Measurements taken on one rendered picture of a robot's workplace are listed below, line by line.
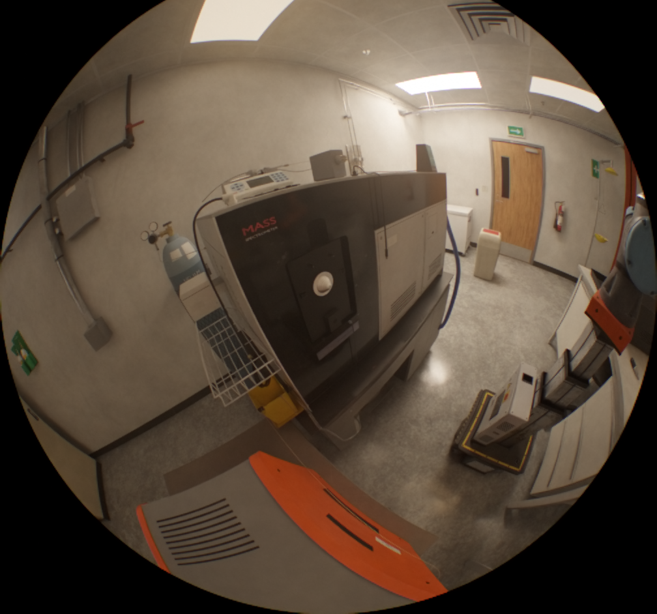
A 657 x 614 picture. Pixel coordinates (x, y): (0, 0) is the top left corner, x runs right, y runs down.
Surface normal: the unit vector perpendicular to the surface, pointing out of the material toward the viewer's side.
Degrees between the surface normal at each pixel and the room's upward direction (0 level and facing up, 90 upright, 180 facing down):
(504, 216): 90
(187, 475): 0
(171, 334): 90
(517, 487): 0
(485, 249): 93
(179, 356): 90
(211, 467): 0
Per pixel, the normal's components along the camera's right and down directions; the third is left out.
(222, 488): -0.18, -0.84
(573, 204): -0.73, 0.46
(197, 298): 0.66, 0.29
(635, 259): -0.94, 0.35
